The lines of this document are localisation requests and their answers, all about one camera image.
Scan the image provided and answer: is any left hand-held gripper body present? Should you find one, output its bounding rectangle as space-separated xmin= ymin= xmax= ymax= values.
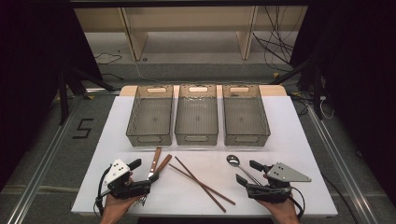
xmin=103 ymin=158 xmax=153 ymax=201

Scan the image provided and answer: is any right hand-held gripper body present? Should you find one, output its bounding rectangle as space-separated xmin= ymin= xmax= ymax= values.
xmin=246 ymin=161 xmax=313 ymax=205

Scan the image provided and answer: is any wooden handled knife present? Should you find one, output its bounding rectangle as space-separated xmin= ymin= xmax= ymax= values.
xmin=147 ymin=147 xmax=163 ymax=181

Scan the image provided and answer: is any silver metal spoon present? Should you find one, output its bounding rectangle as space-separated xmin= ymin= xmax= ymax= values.
xmin=226 ymin=154 xmax=263 ymax=187

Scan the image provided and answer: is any smoky clear plastic bin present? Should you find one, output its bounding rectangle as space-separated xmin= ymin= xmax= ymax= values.
xmin=174 ymin=83 xmax=219 ymax=147
xmin=125 ymin=84 xmax=175 ymax=147
xmin=222 ymin=83 xmax=271 ymax=147

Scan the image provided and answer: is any person's left hand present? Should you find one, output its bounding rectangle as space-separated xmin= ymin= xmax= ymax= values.
xmin=103 ymin=193 xmax=144 ymax=217

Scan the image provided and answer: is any white table sheet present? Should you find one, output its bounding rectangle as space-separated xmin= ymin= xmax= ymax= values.
xmin=70 ymin=94 xmax=339 ymax=217

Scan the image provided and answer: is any black metal stand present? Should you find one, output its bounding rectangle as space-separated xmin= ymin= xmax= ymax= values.
xmin=270 ymin=57 xmax=325 ymax=121
xmin=57 ymin=65 xmax=118 ymax=126

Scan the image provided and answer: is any black curtain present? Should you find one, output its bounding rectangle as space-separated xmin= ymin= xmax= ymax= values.
xmin=0 ymin=0 xmax=104 ymax=192
xmin=290 ymin=0 xmax=396 ymax=206

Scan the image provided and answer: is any light wooden shelf unit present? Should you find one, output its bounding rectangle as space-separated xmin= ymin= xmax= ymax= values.
xmin=74 ymin=6 xmax=308 ymax=62

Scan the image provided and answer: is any left hand-held gripper cable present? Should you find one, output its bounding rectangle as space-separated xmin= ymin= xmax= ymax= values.
xmin=93 ymin=167 xmax=112 ymax=217

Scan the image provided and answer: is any hand-held gripper cable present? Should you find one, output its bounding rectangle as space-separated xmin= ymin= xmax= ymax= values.
xmin=93 ymin=167 xmax=112 ymax=217
xmin=289 ymin=186 xmax=306 ymax=220

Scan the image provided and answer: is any right hand-held gripper cable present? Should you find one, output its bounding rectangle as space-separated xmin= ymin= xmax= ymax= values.
xmin=289 ymin=186 xmax=306 ymax=220

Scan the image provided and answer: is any long metal floor rail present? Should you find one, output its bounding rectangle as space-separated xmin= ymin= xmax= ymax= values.
xmin=5 ymin=95 xmax=83 ymax=224
xmin=306 ymin=105 xmax=380 ymax=224

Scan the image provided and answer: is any white looped cable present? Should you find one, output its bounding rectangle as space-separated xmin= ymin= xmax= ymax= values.
xmin=318 ymin=95 xmax=336 ymax=121

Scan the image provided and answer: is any thin black floor cable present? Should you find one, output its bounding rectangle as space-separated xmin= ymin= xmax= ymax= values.
xmin=93 ymin=51 xmax=123 ymax=65

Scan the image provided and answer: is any bundle of black cables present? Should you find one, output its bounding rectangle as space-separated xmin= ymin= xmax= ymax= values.
xmin=252 ymin=5 xmax=296 ymax=73

